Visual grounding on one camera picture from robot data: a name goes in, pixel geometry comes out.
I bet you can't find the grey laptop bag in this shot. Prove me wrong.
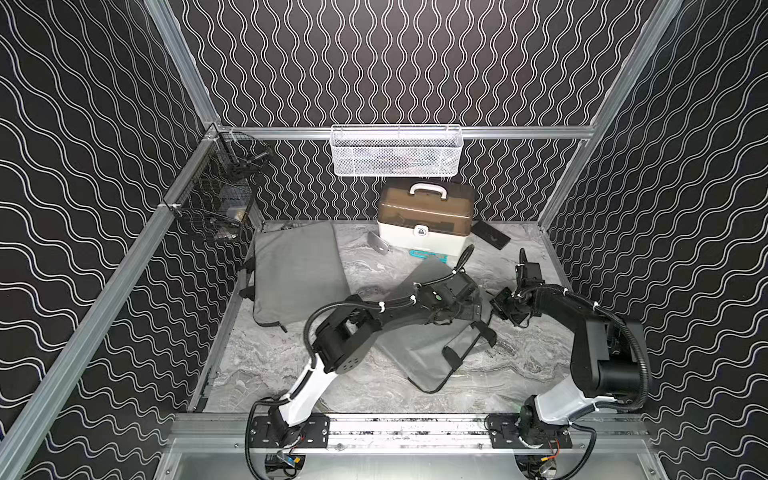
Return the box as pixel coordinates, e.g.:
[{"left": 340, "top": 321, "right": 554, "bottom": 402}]
[
  {"left": 374, "top": 259, "right": 495, "bottom": 394},
  {"left": 240, "top": 222, "right": 350, "bottom": 330}
]

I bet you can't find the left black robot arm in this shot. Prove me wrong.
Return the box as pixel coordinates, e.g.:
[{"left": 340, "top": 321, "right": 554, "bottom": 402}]
[{"left": 252, "top": 244, "right": 496, "bottom": 448}]

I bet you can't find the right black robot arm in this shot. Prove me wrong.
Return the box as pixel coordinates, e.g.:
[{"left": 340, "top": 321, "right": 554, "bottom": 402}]
[{"left": 491, "top": 250, "right": 651, "bottom": 447}]

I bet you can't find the teal flat tool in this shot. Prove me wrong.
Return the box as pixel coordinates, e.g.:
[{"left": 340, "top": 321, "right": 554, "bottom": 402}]
[{"left": 409, "top": 249, "right": 447, "bottom": 264}]

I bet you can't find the black flat pouch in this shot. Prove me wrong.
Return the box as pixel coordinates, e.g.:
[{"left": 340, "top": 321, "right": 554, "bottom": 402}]
[{"left": 471, "top": 221, "right": 511, "bottom": 250}]

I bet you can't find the brown lid storage box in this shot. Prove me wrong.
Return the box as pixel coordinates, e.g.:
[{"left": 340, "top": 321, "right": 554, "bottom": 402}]
[{"left": 377, "top": 178, "right": 476, "bottom": 256}]

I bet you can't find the white mesh wall basket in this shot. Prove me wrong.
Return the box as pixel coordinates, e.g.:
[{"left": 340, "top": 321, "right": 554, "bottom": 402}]
[{"left": 329, "top": 124, "right": 464, "bottom": 177}]

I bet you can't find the black wire wall basket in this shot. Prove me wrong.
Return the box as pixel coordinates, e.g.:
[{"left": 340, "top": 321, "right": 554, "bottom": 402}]
[{"left": 163, "top": 124, "right": 275, "bottom": 244}]

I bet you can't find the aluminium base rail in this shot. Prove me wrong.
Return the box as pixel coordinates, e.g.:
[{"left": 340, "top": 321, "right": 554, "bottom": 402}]
[{"left": 170, "top": 411, "right": 652, "bottom": 454}]

